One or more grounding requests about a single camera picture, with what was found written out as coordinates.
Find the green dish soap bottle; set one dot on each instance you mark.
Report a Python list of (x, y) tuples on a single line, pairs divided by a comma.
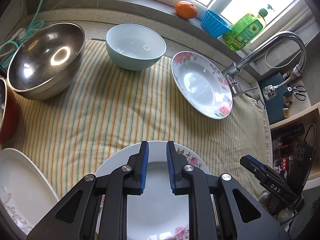
[(247, 28)]

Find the large steel bowl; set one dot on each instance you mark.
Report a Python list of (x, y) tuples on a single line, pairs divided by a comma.
[(47, 62)]

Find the blue ribbed cup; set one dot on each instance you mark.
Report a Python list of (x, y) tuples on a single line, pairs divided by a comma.
[(214, 25)]

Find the striped yellow towel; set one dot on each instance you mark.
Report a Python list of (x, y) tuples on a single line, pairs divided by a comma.
[(108, 108)]

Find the teal knife holder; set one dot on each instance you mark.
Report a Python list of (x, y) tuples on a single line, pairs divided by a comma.
[(274, 107)]

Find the white plate grey pattern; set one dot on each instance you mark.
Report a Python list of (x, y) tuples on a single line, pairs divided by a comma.
[(26, 195)]

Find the red steel bowl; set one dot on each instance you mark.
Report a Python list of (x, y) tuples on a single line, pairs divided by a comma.
[(9, 112)]

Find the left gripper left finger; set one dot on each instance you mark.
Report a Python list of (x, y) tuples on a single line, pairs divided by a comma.
[(96, 202)]

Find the floral plate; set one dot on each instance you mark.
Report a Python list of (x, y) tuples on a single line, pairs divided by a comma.
[(202, 84), (157, 213)]

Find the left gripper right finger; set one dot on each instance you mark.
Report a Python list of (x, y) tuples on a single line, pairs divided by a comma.
[(219, 207)]

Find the orange fruit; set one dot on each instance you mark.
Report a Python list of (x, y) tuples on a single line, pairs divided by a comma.
[(186, 10)]

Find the light green ceramic bowl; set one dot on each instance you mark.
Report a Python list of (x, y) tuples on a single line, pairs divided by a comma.
[(134, 47)]

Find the scissors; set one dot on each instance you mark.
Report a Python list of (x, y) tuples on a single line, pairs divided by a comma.
[(298, 91)]

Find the gloved right hand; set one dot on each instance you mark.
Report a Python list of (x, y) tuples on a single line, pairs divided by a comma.
[(275, 207)]

